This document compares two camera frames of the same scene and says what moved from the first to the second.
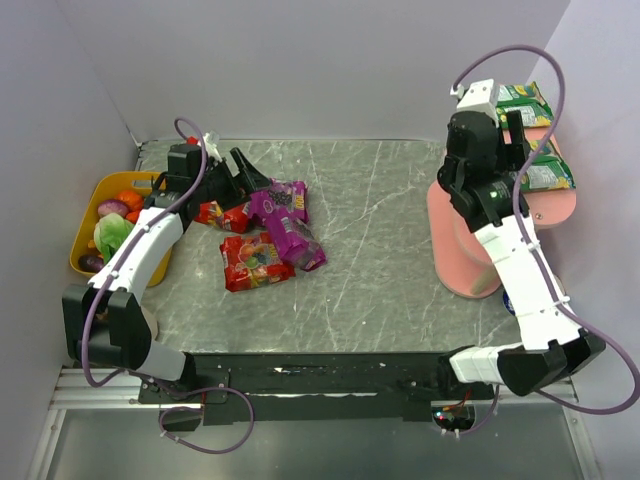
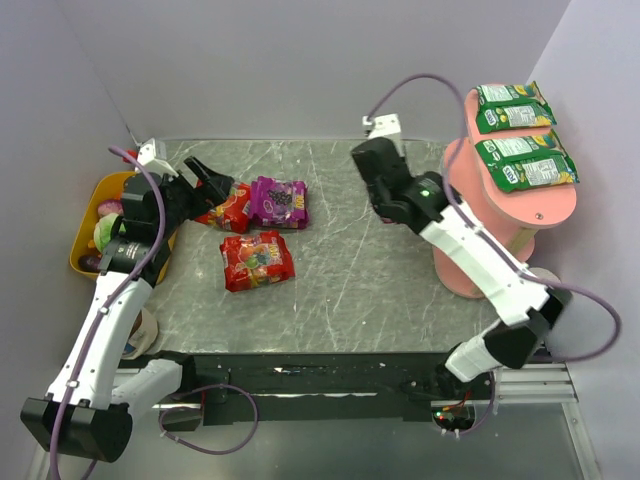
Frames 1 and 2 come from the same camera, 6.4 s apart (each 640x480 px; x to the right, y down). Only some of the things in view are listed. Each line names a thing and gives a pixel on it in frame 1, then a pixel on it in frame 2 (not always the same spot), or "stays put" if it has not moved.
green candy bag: (527, 99) stays put
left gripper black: (232, 176) -> (189, 189)
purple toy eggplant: (90, 263) stays put
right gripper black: (507, 148) -> (373, 157)
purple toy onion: (113, 206) stays put
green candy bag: (547, 170) stays put
